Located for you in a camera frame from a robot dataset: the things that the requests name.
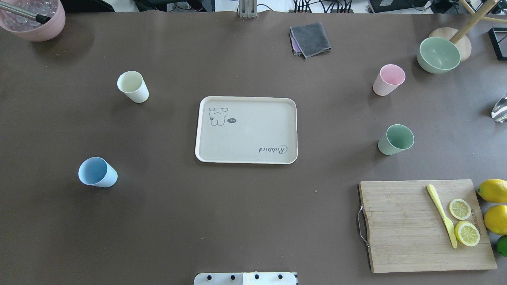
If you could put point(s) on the bamboo cutting board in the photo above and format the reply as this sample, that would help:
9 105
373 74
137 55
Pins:
405 232

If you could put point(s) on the lemon slice upper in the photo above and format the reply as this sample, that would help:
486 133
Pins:
459 209

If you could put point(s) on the whole lemon far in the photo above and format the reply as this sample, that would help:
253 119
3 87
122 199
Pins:
493 190

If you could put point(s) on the green cup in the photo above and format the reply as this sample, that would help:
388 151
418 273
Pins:
396 139

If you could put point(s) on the green lime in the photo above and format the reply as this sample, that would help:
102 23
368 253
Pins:
501 246

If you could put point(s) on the grey folded cloth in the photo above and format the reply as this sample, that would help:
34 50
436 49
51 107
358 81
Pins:
311 39

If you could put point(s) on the green bowl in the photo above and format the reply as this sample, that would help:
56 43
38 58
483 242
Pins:
437 55

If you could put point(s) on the lemon slice lower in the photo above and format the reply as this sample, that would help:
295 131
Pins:
467 233

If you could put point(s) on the pink cup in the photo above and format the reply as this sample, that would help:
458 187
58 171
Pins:
389 78

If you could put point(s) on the blue cup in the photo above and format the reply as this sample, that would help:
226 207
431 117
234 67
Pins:
95 171

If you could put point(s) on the whole lemon near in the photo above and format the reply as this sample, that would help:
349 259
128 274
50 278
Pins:
495 219

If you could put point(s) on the cream white cup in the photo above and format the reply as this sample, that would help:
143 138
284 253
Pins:
132 84

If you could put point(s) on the whole lemon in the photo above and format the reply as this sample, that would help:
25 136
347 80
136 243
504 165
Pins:
493 190
495 219

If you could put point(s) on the purple folded cloth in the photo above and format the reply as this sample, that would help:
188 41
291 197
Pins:
295 47

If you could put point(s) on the cream rabbit tray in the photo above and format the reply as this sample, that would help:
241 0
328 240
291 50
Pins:
237 129

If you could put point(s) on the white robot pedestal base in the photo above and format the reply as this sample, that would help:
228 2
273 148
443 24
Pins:
246 278

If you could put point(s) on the clear glass mug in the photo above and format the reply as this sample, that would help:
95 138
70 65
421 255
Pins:
499 111

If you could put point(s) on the metal muddler with black tip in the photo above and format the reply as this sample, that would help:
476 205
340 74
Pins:
42 19

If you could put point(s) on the yellow plastic knife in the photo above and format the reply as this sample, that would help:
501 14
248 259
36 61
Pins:
447 221

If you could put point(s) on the lemon slice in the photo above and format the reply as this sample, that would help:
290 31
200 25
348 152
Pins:
467 233
459 209

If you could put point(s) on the black frame tray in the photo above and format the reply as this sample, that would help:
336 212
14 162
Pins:
498 39

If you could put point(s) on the pink bowl with ice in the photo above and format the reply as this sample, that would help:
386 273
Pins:
30 29

